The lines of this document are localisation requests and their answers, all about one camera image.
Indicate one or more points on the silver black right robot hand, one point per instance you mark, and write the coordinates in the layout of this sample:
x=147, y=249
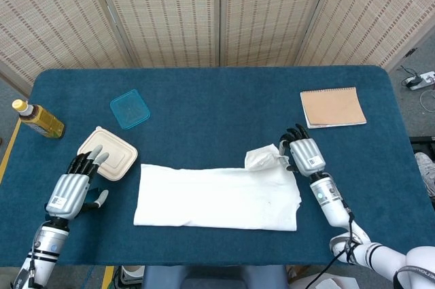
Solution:
x=306, y=154

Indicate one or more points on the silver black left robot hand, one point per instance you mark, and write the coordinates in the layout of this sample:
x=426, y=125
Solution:
x=68, y=194

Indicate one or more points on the beige lidded food box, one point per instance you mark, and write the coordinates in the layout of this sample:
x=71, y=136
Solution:
x=120, y=161

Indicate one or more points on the white T-shirt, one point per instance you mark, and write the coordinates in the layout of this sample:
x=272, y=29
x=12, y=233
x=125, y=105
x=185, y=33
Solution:
x=217, y=197

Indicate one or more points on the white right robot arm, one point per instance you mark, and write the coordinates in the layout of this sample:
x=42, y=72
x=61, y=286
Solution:
x=336, y=207

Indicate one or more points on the dark teal open box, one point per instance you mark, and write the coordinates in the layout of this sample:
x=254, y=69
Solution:
x=93, y=194

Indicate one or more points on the brown spiral notebook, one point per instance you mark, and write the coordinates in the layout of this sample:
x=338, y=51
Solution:
x=333, y=105

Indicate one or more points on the yellow-capped tea bottle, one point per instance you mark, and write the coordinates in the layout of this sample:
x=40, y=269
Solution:
x=42, y=120

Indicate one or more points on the white container under table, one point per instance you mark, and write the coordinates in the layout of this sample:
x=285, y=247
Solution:
x=132, y=273

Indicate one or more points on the blue square plastic lid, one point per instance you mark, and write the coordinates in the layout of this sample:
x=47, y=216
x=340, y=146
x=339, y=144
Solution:
x=130, y=109

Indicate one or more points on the blue plush table cover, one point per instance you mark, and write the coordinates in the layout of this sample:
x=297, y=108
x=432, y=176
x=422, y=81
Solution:
x=217, y=81

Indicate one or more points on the black rack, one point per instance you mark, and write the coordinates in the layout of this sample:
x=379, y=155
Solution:
x=421, y=140

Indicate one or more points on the white sneaker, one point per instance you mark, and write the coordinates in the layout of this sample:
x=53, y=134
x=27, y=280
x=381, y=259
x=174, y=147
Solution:
x=426, y=166

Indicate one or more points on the black plug adapter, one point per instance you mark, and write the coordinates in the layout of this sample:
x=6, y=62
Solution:
x=412, y=81

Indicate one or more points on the white paper sheet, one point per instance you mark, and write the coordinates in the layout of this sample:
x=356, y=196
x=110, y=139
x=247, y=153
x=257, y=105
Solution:
x=334, y=284

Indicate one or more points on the white power strip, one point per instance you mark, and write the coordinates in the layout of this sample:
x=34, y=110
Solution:
x=426, y=78

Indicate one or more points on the black screen clamp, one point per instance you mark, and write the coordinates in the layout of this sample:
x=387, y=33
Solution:
x=410, y=53

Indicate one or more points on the woven folding screen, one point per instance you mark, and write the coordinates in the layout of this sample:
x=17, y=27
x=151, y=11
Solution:
x=170, y=13

